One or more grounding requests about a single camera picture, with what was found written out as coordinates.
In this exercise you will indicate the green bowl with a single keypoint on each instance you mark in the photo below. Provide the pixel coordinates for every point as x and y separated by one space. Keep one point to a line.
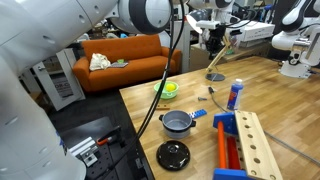
169 95

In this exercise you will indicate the orange sofa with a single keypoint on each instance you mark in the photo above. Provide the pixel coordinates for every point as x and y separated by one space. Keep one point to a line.
145 56

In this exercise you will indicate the grey screw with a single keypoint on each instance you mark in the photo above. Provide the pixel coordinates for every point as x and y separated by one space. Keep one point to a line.
202 99

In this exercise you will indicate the black pot lid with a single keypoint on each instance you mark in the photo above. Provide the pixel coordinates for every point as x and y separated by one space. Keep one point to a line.
173 155

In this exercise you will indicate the book on sofa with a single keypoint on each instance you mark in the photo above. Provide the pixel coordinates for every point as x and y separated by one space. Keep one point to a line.
118 65

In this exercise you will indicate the blue lego brick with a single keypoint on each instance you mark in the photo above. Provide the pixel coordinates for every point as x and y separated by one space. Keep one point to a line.
198 113

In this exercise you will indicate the wooden peg rack toy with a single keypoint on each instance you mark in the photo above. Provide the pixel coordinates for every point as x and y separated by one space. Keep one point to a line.
243 150

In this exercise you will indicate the blue glue bottle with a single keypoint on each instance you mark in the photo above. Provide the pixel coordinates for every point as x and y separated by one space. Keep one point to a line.
235 94

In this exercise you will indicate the grey pot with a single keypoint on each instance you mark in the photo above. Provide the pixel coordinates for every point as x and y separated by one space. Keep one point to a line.
177 124

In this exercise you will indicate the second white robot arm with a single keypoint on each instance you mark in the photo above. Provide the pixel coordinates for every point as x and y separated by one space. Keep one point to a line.
300 36

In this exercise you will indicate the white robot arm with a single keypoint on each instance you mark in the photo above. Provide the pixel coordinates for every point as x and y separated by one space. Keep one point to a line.
34 30

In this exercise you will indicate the small wooden block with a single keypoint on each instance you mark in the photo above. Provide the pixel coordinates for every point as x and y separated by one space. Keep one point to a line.
163 107

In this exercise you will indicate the cream cloth bag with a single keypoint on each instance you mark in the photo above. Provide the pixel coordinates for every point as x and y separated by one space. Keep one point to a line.
99 62

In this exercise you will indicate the aluminium bracket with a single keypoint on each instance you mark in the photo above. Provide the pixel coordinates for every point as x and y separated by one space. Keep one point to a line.
85 151

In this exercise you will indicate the white sign board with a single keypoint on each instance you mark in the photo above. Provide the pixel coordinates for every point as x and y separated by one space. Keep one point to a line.
56 77

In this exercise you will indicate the orange handled tool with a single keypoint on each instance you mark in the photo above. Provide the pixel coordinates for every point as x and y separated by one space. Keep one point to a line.
110 137

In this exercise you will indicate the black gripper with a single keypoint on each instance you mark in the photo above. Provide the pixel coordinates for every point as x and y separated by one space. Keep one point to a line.
214 43

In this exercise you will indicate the yellow ball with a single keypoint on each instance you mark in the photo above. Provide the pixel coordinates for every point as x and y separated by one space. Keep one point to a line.
170 87

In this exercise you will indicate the white box on cabinet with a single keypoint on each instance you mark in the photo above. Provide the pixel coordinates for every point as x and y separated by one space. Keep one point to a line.
251 30

